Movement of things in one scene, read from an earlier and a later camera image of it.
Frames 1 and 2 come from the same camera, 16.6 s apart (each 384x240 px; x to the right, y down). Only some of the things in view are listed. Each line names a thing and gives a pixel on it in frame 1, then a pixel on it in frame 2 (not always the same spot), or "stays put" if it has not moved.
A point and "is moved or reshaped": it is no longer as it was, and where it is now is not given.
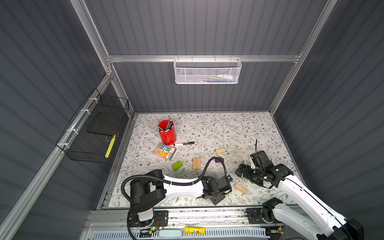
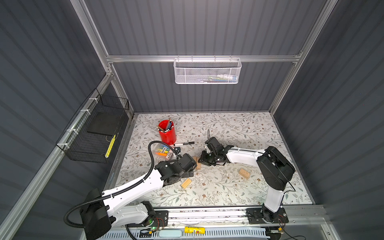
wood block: (198, 163) stays put
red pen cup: (167, 132) stays put
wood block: (241, 189) is moved or reshaped
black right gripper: (245, 173) → (203, 160)
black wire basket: (92, 135) stays put
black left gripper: (219, 199) → (190, 173)
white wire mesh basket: (207, 71) stays put
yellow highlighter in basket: (110, 146) stays put
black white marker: (184, 143) stays put
